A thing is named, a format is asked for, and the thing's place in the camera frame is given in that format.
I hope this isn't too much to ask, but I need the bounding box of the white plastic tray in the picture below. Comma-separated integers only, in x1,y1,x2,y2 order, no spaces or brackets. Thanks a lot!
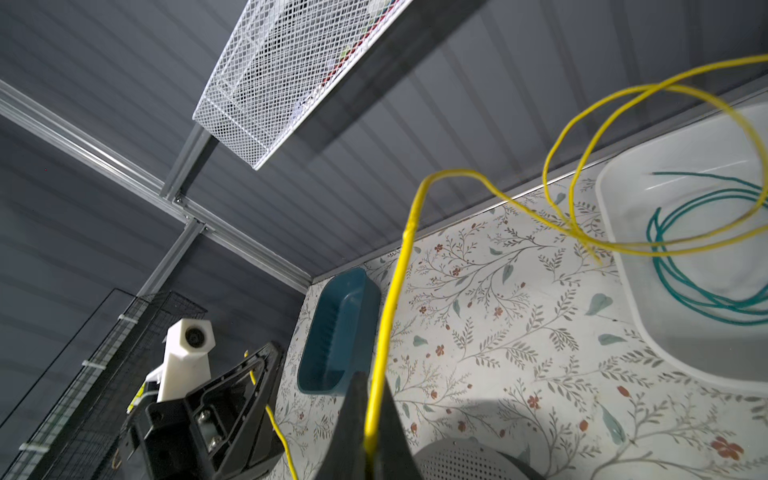
596,114,767,396

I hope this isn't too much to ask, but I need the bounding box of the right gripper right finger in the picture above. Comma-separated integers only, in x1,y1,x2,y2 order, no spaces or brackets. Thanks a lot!
374,383,421,480

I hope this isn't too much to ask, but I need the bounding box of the yellow marker in basket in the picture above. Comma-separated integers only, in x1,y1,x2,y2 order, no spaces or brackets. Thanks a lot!
126,382,147,414

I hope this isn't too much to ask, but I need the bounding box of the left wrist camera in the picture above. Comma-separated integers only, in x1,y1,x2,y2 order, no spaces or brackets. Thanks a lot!
145,318,216,403

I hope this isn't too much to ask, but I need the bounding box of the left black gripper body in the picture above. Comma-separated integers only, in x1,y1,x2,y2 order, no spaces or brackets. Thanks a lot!
112,397,200,479

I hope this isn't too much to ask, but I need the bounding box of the white wire mesh basket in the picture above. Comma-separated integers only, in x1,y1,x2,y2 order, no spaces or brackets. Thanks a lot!
193,0,410,170

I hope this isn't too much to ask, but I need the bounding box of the green cable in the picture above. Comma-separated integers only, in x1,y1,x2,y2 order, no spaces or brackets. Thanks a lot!
646,172,768,327

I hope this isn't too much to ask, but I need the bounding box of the yellow cable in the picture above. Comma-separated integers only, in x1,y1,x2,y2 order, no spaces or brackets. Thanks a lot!
242,53,768,480

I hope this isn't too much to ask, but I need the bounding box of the floral table mat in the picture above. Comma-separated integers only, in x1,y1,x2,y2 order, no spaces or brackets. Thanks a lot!
263,161,768,480

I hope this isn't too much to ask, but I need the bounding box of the teal plastic tray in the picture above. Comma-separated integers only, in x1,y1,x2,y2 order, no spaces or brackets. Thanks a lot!
297,268,381,396

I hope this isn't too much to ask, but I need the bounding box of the black wire basket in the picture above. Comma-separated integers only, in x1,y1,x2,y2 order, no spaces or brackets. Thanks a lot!
1,285,207,479

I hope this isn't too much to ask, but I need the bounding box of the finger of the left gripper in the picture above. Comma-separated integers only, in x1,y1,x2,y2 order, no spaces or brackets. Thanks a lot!
183,342,284,479

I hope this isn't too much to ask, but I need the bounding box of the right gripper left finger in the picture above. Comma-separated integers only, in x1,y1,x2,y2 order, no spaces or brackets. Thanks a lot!
315,372,368,480

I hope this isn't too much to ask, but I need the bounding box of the grey perforated cable spool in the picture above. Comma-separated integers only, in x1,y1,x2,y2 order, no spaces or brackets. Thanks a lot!
415,438,545,480

